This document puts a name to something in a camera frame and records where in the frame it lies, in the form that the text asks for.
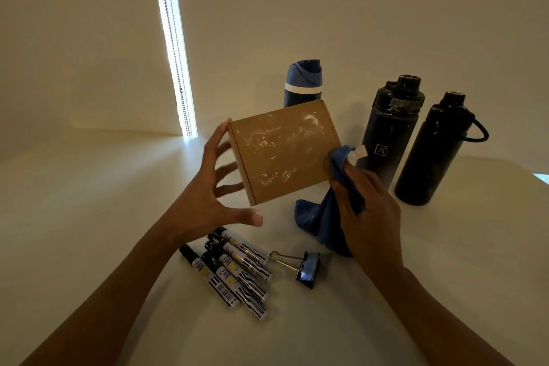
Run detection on person's left hand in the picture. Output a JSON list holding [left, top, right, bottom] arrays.
[[165, 117, 264, 246]]

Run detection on person's right hand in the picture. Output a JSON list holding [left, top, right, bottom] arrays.
[[329, 160, 406, 279]]

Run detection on blue cloth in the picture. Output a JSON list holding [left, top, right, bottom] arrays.
[[294, 145, 369, 258]]

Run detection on black white striped marker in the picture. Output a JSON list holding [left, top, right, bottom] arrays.
[[207, 232, 274, 284], [214, 226, 268, 267], [204, 240, 270, 303], [200, 251, 268, 321]]

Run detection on barcode label black marker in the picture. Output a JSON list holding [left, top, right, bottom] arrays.
[[179, 244, 240, 309]]

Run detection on black binder clip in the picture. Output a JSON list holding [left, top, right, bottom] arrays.
[[268, 250, 321, 290]]

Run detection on black bottle with loop handle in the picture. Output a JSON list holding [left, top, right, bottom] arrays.
[[394, 91, 490, 206]]

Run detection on brown paper box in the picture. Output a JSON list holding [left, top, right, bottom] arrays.
[[227, 100, 343, 207]]

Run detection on black grey gradient bottle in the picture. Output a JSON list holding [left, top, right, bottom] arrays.
[[356, 74, 426, 192]]

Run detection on navy bottle with blue lid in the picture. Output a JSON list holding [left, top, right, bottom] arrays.
[[283, 59, 323, 108]]

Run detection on person's right forearm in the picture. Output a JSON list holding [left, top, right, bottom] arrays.
[[364, 265, 515, 366]]

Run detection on person's left forearm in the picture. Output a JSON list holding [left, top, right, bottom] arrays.
[[19, 220, 181, 366]]

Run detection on beaded blind chain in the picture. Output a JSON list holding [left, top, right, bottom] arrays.
[[152, 0, 194, 138]]

